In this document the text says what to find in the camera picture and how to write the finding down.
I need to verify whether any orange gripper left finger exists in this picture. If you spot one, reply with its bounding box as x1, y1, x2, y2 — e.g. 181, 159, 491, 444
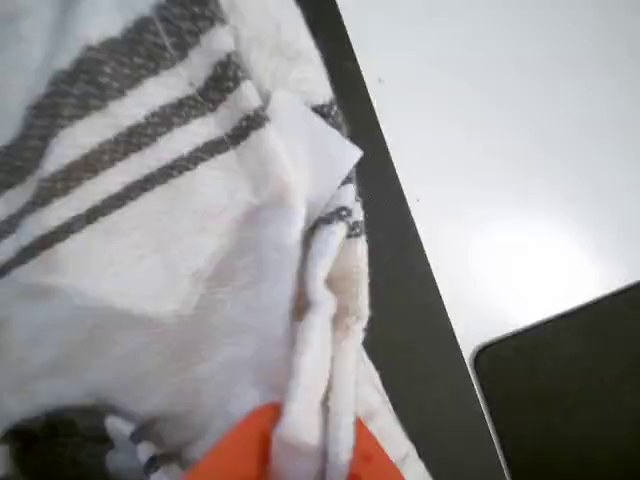
183, 403, 282, 480

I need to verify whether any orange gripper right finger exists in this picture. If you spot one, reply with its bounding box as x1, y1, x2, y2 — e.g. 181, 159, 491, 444
349, 417, 401, 480

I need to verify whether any white striped towel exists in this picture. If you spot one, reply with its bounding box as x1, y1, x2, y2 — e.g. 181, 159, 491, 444
0, 0, 434, 480

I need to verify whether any wide black pad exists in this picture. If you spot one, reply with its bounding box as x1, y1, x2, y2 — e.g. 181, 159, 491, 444
471, 279, 640, 480

